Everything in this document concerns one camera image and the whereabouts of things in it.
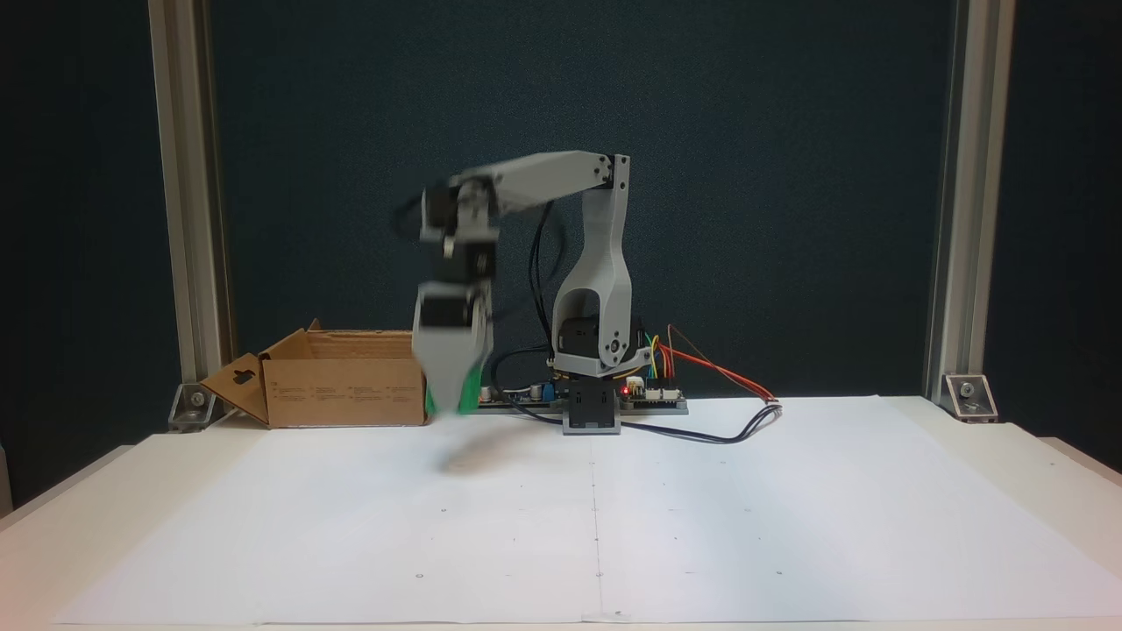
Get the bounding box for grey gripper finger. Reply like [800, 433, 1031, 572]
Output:
[412, 329, 485, 415]

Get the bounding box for green dice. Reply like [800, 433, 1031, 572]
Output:
[424, 361, 484, 415]

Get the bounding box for blue circuit board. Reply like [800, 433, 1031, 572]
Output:
[478, 381, 566, 413]

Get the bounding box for brown cardboard box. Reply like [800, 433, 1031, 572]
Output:
[200, 320, 430, 430]

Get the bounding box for black servo cable bundle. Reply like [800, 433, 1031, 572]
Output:
[524, 202, 566, 369]

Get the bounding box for coloured jumper wires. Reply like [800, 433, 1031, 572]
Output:
[643, 329, 678, 388]

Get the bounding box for circuit board with coloured wires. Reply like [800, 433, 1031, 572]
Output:
[618, 377, 689, 415]

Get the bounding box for metal corner bracket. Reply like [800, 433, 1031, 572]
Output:
[168, 382, 218, 432]
[942, 374, 1000, 423]

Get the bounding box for orange and red wires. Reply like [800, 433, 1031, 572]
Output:
[664, 324, 778, 406]

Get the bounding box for black cable with white connector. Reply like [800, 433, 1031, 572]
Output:
[618, 401, 784, 445]

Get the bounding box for aluminium frame post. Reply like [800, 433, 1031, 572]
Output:
[922, 0, 1018, 400]
[147, 0, 236, 386]

